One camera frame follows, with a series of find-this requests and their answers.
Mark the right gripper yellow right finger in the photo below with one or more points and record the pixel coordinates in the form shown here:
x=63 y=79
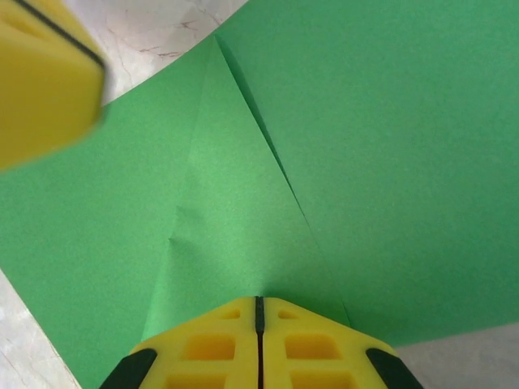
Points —
x=324 y=352

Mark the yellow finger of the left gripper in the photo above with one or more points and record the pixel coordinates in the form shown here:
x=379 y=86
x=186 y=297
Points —
x=67 y=24
x=40 y=89

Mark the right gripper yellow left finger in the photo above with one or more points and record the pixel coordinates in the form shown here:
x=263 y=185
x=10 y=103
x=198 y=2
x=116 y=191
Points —
x=194 y=352

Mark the green square paper sheet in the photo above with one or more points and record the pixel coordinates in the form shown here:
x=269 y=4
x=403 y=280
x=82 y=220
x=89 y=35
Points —
x=365 y=162

